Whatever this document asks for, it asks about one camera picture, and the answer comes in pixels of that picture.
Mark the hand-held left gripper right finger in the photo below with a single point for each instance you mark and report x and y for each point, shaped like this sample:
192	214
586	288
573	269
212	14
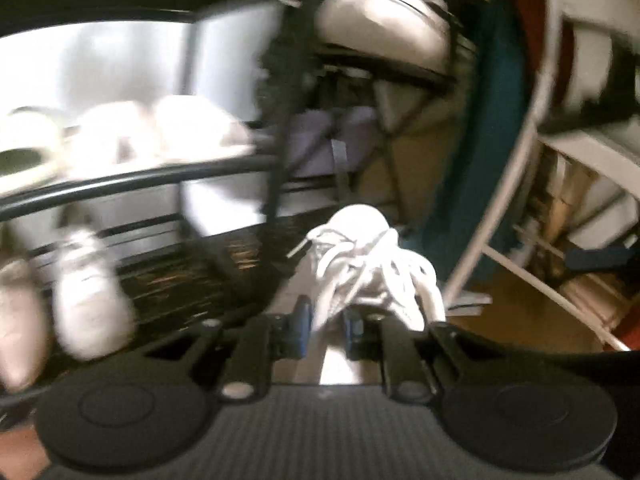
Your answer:
353	332

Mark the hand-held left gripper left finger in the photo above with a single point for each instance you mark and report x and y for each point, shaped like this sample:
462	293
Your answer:
303	327

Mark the white lace-up sneaker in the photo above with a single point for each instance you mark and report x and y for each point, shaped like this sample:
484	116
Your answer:
367	260
87	290

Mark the black metal shoe rack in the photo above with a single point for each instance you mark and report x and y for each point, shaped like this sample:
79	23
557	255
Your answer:
150	175

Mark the grey cloth shoes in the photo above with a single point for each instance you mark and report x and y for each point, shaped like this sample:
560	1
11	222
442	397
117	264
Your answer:
325	140

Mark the white shoes on rack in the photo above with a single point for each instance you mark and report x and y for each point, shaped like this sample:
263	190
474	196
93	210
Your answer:
380	15

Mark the black folding rack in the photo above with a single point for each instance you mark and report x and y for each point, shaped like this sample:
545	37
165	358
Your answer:
400	110

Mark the white fluffy slipper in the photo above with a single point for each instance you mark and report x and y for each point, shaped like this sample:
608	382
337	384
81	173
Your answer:
112	132
200	122

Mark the teal curtain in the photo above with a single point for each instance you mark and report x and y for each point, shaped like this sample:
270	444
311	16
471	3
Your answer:
492	125

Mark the pink lace-up shoe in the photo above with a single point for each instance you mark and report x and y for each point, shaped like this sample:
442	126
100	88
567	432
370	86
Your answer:
20	325

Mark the cream slipper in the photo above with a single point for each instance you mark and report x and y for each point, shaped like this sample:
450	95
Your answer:
30	145

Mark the white metal frame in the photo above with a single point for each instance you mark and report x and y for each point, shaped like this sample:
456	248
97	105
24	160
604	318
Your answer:
505	195

